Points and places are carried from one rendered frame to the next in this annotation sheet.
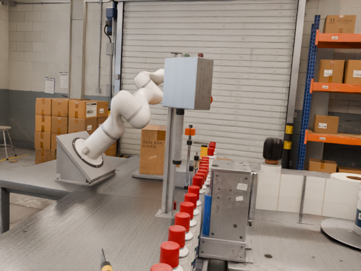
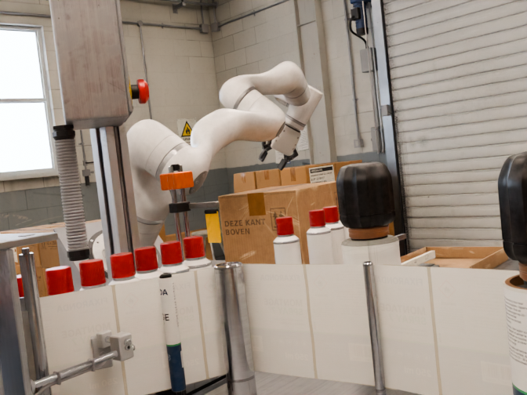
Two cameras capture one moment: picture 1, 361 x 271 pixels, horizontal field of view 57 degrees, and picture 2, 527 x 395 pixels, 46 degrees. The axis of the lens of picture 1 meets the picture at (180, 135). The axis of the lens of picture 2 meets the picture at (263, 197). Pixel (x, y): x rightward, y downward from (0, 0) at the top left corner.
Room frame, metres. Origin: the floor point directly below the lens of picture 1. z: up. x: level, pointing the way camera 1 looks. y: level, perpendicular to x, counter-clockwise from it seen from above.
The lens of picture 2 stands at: (0.57, -0.75, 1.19)
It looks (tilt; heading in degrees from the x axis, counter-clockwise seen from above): 3 degrees down; 31
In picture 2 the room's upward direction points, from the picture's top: 6 degrees counter-clockwise
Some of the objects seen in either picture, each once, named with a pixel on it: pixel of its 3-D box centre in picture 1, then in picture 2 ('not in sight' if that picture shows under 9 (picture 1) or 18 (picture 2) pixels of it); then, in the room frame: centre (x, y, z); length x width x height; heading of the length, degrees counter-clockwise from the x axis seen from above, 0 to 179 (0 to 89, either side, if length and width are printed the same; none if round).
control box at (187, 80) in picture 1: (187, 83); (91, 64); (1.30, -0.02, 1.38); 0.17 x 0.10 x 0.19; 47
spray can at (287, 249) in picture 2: (209, 168); (289, 269); (1.63, -0.15, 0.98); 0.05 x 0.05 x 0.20
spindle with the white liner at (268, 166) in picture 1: (270, 171); (372, 262); (1.43, -0.40, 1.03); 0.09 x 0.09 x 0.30
